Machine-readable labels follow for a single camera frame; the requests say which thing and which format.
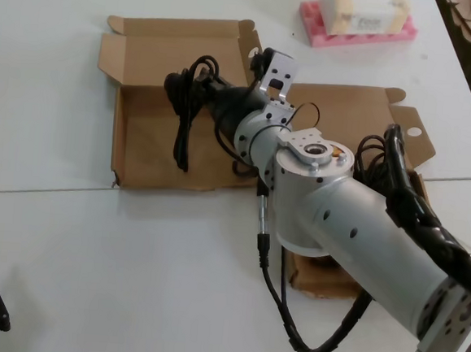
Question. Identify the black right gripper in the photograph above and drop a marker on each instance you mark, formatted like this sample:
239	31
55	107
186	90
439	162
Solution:
235	102

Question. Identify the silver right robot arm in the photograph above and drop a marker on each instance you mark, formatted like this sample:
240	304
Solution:
339	208

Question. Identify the empty brown cardboard box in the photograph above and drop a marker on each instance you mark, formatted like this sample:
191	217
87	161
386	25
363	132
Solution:
147	153

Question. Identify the white taped foam box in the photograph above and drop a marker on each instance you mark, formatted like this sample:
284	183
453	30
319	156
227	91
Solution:
360	12

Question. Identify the pink foam tray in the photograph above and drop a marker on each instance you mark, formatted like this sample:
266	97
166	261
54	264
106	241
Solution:
324	36

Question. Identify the dark corrugated cardboard stack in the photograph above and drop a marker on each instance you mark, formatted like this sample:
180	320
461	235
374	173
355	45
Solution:
463	31

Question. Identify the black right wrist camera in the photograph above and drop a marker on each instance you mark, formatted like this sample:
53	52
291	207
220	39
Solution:
261	62

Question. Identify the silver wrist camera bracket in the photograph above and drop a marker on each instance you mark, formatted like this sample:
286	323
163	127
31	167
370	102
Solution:
282	71

